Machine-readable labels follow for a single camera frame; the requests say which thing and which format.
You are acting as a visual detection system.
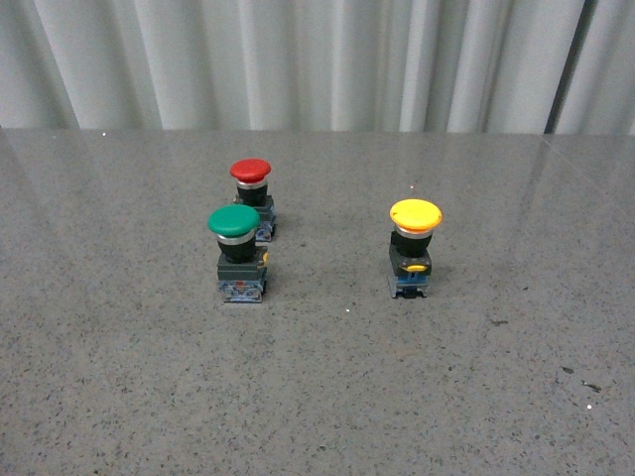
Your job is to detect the yellow mushroom push button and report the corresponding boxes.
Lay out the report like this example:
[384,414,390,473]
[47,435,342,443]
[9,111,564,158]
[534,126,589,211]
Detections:
[388,198,443,298]

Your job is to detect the green mushroom push button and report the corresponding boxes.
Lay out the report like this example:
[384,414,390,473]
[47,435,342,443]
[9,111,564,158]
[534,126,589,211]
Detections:
[208,204,269,303]

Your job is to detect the red mushroom push button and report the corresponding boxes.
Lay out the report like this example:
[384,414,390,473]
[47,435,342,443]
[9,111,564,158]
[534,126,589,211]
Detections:
[229,158,276,242]

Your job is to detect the white pleated curtain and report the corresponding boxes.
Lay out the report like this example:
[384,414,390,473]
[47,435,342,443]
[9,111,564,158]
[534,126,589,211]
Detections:
[1,1,634,135]

